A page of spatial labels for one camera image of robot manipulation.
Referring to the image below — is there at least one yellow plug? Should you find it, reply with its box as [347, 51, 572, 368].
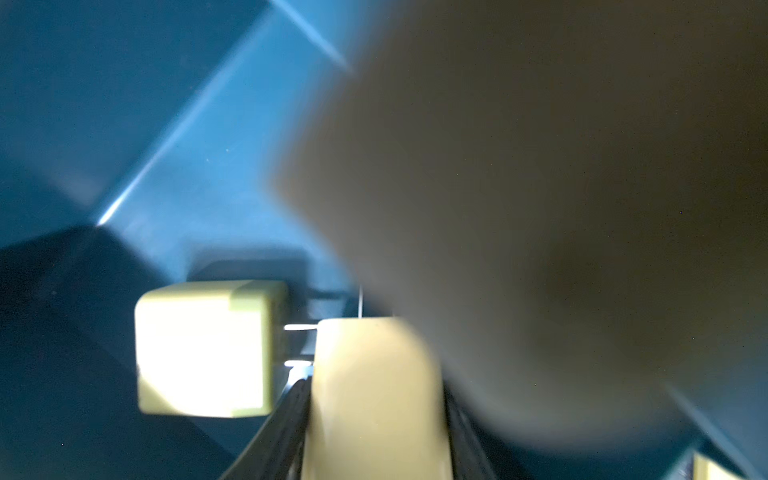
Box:
[301, 317, 453, 479]
[134, 280, 317, 418]

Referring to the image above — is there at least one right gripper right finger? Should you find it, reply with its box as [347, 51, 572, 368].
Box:
[443, 383, 497, 480]

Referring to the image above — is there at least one teal drawer cabinet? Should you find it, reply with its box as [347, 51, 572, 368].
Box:
[1, 1, 767, 479]

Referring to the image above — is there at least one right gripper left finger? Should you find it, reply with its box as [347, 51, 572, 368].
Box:
[220, 379, 312, 480]

